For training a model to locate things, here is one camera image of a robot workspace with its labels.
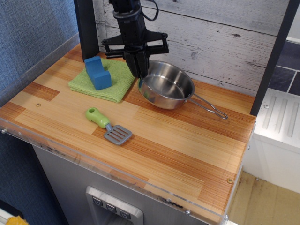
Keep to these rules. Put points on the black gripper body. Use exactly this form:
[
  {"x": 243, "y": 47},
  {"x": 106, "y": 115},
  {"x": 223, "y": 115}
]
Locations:
[{"x": 135, "y": 38}]

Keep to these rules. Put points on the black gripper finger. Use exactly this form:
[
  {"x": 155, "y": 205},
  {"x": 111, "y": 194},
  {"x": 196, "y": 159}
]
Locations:
[
  {"x": 143, "y": 63},
  {"x": 132, "y": 65}
]

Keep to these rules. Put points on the stainless steel pan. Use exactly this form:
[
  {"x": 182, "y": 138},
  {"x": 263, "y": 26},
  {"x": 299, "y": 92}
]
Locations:
[{"x": 168, "y": 87}]

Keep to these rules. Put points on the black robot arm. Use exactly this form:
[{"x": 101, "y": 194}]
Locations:
[{"x": 129, "y": 10}]

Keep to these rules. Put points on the green folded cloth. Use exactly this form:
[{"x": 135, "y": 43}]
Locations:
[{"x": 121, "y": 76}]

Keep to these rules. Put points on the clear acrylic edge guard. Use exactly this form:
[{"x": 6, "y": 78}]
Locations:
[{"x": 174, "y": 177}]

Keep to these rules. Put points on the blue wooden block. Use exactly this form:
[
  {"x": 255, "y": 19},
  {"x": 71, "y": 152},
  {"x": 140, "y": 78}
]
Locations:
[{"x": 100, "y": 78}]

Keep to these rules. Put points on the silver dispenser panel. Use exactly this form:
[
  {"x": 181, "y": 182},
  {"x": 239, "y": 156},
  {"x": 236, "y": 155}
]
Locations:
[{"x": 109, "y": 210}]

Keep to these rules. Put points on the white ridged appliance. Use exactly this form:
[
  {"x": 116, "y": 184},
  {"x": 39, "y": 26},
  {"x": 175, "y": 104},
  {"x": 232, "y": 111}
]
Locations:
[{"x": 274, "y": 149}]

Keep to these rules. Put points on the yellow object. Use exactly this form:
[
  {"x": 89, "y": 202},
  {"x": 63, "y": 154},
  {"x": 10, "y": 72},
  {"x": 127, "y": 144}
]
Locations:
[{"x": 16, "y": 221}]

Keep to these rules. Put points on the green handled grey spatula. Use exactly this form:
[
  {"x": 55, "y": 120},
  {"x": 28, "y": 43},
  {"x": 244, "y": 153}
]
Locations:
[{"x": 116, "y": 134}]

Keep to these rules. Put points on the black right post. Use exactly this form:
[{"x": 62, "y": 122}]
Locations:
[{"x": 274, "y": 56}]

